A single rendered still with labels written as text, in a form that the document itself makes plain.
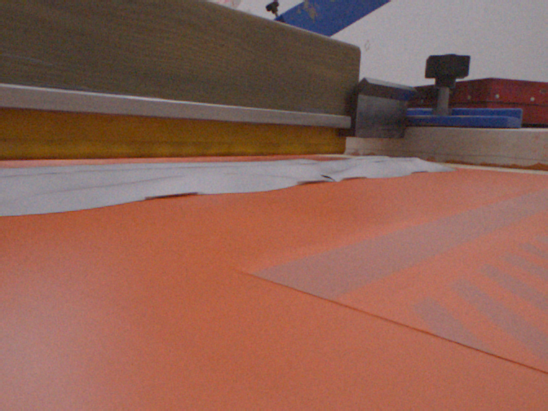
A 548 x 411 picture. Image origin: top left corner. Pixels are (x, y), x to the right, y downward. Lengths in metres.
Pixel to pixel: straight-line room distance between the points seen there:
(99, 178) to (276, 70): 0.21
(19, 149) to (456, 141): 0.38
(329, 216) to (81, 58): 0.16
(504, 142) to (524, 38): 1.85
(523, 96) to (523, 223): 1.02
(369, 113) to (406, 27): 2.09
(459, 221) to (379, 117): 0.31
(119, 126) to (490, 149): 0.33
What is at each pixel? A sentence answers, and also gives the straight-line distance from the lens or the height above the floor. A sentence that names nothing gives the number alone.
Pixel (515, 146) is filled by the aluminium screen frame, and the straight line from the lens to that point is 0.48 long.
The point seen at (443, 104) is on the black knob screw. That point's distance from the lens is 0.52.
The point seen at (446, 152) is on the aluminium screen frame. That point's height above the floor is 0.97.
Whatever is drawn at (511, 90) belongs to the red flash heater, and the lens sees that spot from 1.16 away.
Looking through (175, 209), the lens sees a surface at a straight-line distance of 0.15.
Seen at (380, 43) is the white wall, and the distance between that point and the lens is 2.58.
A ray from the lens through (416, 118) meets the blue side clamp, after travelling 0.51.
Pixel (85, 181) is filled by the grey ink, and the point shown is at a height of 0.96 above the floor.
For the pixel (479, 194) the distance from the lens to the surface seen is 0.25.
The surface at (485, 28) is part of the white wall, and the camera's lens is 2.38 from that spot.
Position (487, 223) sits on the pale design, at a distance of 0.17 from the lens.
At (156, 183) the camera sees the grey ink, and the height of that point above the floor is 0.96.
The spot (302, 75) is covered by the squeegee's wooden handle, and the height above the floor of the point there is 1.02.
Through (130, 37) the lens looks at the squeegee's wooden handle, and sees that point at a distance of 0.28.
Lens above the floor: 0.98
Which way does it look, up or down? 10 degrees down
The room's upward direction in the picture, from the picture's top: 3 degrees clockwise
